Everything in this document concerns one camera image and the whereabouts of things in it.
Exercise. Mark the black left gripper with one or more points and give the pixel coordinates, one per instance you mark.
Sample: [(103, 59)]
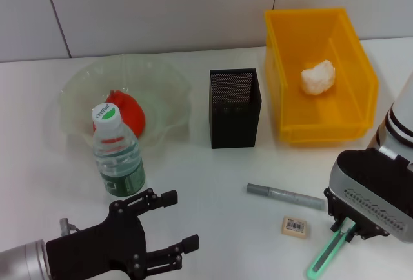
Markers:
[(96, 251)]

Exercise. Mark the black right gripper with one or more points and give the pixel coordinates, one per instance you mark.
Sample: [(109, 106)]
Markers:
[(332, 206)]

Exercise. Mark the green utility knife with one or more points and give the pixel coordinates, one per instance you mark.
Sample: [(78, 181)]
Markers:
[(322, 255)]

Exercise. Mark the clear plastic water bottle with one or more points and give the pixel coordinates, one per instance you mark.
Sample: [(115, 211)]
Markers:
[(117, 164)]

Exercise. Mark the red orange toy fruit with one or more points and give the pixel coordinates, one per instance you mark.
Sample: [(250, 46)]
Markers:
[(132, 112)]

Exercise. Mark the white paper ball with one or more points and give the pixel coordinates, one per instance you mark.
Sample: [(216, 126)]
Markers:
[(317, 78)]

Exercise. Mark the beige eraser with barcode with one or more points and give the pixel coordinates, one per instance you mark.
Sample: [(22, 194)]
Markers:
[(294, 226)]

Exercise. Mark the grey marker pen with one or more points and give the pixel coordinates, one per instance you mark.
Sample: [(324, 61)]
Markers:
[(284, 194)]

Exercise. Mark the black mesh pen holder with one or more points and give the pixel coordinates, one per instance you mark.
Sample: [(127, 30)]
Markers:
[(235, 125)]

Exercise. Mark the green glass fruit plate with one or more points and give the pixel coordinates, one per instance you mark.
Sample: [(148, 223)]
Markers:
[(155, 76)]

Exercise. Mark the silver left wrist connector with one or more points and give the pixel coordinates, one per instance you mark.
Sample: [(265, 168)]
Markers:
[(65, 226)]

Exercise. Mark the yellow plastic bin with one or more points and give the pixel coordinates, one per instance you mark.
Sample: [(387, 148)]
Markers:
[(355, 106)]

